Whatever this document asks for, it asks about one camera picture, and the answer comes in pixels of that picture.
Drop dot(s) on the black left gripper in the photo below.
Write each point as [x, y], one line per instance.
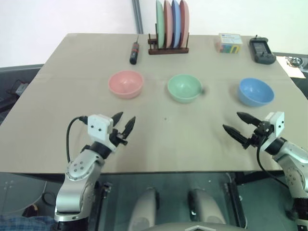
[116, 138]

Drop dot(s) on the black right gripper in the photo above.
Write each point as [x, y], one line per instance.
[261, 132]

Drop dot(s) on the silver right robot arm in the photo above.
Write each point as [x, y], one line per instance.
[292, 154]

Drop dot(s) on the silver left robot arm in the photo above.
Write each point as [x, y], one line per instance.
[79, 173]

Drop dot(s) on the blue bowl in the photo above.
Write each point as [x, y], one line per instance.
[256, 92]

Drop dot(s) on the pink bowl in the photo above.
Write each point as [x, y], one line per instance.
[125, 84]

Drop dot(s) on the green bowl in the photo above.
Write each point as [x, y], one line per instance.
[184, 87]

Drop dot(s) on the black and red screwdriver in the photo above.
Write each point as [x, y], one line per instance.
[134, 51]

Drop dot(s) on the black handheld remote controller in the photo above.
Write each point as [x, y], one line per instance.
[261, 51]

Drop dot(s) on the white sheet with metal parts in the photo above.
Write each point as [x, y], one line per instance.
[294, 67]

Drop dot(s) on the clear box of coloured items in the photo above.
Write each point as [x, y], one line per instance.
[228, 43]

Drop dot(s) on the dark wooden plate rack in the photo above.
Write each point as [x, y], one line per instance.
[168, 50]

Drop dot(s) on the silver left robot leg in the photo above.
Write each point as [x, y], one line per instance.
[143, 207]

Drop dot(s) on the silver robot leg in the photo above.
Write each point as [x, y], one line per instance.
[143, 207]
[205, 209]

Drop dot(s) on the silver right robot leg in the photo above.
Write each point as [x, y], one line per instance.
[205, 209]

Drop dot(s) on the green plate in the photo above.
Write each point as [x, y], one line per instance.
[159, 26]

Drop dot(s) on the grey metal pole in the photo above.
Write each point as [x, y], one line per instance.
[137, 16]

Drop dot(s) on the pink plate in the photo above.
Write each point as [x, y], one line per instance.
[168, 24]

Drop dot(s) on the blue plate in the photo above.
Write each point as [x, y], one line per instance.
[176, 24]

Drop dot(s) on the silver robot torso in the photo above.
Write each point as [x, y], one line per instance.
[192, 227]

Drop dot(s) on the red plate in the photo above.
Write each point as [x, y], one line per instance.
[184, 21]

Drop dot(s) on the round clear plastic disc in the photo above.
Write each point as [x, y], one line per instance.
[21, 192]

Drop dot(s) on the blue plaid cloth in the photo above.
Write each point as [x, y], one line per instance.
[26, 223]

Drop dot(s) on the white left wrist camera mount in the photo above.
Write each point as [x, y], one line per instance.
[97, 128]

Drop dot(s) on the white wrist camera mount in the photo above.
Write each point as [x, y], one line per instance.
[97, 128]
[278, 122]

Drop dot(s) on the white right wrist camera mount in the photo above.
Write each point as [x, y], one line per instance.
[278, 122]

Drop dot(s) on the black table frame bar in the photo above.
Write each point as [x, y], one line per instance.
[102, 207]
[237, 202]

